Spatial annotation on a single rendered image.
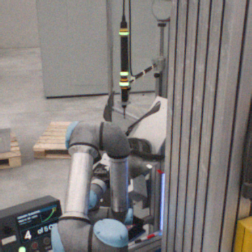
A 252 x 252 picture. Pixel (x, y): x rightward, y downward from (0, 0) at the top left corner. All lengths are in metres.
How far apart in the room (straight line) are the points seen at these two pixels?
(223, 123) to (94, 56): 6.69
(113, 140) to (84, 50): 6.04
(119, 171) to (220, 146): 0.73
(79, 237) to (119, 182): 0.36
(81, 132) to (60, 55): 6.00
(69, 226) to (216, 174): 0.61
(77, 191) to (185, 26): 0.72
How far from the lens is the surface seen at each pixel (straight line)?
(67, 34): 7.43
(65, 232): 1.37
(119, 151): 1.53
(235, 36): 0.87
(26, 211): 1.52
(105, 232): 1.33
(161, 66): 2.56
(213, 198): 0.99
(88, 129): 1.52
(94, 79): 7.61
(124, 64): 2.00
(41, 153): 5.03
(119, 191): 1.64
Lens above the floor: 2.03
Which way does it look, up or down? 24 degrees down
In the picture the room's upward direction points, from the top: straight up
